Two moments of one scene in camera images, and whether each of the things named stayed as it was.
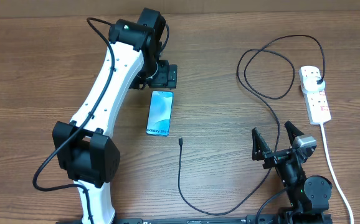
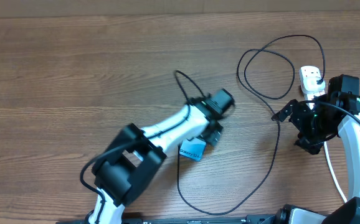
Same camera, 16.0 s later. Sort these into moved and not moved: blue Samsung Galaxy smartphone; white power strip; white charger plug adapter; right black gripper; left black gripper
Moved: right black gripper; blue Samsung Galaxy smartphone; left black gripper
Not moved: white power strip; white charger plug adapter
